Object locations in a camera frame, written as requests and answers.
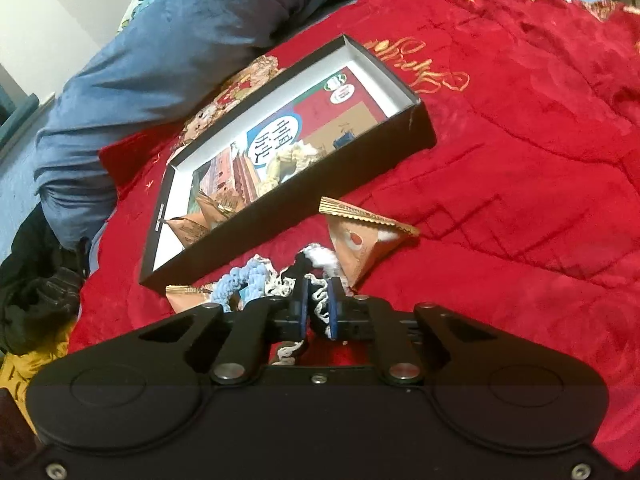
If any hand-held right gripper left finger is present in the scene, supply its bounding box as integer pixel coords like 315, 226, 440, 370
135, 276, 312, 386

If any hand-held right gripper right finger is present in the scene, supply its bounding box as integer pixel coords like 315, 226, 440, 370
326, 276, 503, 386

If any black and white scrunchie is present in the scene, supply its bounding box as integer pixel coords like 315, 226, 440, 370
262, 244, 348, 367

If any brown triangular snack packet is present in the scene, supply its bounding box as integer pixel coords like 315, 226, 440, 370
196, 190, 242, 229
165, 285, 218, 313
319, 197, 421, 292

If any blue scrunchie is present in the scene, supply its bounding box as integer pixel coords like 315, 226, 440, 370
207, 255, 273, 313

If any black shallow cardboard box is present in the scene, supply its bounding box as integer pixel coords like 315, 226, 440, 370
139, 34, 437, 292

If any cream scrunchie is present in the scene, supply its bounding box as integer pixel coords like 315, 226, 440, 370
260, 141, 321, 193

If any printed picture book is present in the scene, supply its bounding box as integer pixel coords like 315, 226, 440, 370
192, 65, 388, 206

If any red printed blanket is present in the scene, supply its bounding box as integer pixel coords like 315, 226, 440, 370
67, 0, 640, 471

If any dark clothing pile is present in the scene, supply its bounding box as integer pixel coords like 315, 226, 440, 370
0, 205, 93, 356

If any blue duvet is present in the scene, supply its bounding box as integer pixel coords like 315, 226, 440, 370
32, 0, 396, 261

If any yellow cloth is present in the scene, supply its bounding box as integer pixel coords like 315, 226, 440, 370
0, 330, 76, 431

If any light blue bed sheet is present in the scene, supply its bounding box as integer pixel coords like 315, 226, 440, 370
0, 125, 51, 261

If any teal window sill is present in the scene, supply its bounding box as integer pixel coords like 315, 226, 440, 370
0, 92, 41, 148

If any floral pillow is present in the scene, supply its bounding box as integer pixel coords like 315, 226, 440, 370
117, 0, 181, 36

